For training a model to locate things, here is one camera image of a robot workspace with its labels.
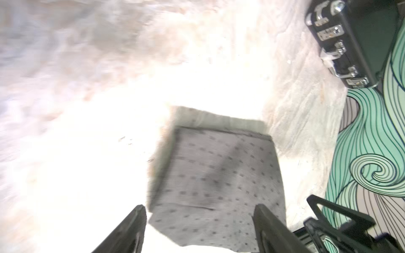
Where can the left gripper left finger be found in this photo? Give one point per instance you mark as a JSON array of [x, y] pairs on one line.
[[128, 236]]

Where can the grey dotted skirt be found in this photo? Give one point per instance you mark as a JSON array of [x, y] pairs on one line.
[[212, 171]]

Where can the black hard case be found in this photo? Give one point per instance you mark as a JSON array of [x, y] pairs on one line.
[[355, 38]]

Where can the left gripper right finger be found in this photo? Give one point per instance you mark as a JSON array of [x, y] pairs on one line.
[[272, 235]]

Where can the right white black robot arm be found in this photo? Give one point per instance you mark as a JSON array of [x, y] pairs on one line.
[[377, 226]]

